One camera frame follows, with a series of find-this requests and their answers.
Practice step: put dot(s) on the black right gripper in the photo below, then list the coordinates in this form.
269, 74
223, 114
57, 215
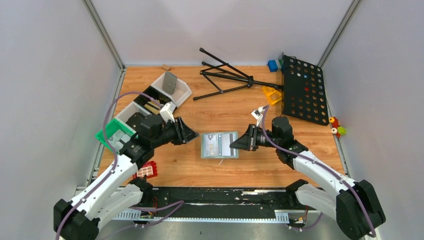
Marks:
251, 137

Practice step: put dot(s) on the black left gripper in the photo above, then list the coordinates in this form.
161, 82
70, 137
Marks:
180, 130

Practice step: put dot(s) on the silver credit card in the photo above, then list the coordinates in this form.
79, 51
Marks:
211, 145

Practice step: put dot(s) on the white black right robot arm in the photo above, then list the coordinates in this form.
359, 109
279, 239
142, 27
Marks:
354, 205

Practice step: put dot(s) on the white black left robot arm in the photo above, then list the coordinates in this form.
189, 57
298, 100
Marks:
83, 217

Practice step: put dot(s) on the gold cards in black bin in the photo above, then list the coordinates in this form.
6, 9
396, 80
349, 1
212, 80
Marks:
152, 107

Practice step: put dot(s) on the grey card holder in bin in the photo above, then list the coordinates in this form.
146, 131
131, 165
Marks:
169, 83

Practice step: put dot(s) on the silver cards in green bin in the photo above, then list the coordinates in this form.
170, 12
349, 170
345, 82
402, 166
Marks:
118, 139

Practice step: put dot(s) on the black plastic bin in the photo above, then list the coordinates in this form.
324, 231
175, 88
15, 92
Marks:
155, 94

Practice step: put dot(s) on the white plastic bin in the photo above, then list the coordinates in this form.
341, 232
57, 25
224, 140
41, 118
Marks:
181, 94
132, 108

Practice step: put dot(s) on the black item in white bin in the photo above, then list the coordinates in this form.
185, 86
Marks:
135, 121

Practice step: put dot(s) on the red white toy block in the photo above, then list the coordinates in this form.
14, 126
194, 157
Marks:
148, 170

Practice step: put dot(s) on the black folding tripod stand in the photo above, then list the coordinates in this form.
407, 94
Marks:
226, 71

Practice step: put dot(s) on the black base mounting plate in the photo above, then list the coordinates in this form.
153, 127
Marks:
221, 203

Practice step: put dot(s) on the green plastic bin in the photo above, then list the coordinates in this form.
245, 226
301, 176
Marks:
111, 128

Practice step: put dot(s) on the small wooden block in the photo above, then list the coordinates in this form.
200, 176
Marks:
166, 67

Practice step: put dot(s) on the black perforated music stand tray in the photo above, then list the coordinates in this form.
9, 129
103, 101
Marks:
304, 94

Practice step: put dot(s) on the blue toy block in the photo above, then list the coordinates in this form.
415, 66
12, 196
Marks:
275, 65

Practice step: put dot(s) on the red yellow green toy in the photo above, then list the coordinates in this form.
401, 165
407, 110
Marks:
336, 128

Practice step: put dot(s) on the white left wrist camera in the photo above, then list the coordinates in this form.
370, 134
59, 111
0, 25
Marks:
166, 112

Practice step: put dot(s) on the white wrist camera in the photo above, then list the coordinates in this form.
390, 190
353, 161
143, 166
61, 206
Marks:
166, 112
258, 114

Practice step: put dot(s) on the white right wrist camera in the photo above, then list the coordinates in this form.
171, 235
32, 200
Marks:
258, 114

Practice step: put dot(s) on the yellow plastic toy frame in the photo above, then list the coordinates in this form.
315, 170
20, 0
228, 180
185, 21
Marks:
272, 95

